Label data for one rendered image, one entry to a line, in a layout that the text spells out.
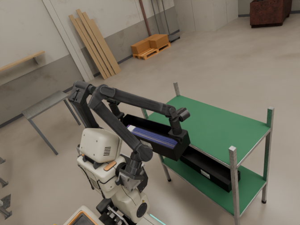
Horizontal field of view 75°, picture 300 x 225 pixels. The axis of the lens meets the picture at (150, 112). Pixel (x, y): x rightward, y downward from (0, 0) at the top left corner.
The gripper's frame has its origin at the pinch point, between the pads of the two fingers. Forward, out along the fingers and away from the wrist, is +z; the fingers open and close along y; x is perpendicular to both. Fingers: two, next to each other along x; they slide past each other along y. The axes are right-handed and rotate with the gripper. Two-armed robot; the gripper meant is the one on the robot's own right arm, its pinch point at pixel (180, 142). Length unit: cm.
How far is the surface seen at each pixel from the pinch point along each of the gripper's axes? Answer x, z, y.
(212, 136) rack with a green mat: -25.5, 15.8, -6.8
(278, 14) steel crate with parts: -539, 89, 63
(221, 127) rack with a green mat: -36.9, 16.0, -8.8
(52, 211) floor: 83, 107, 165
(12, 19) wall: -106, -99, 495
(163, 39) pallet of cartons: -419, 83, 344
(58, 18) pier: -196, -69, 466
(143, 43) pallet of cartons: -378, 77, 391
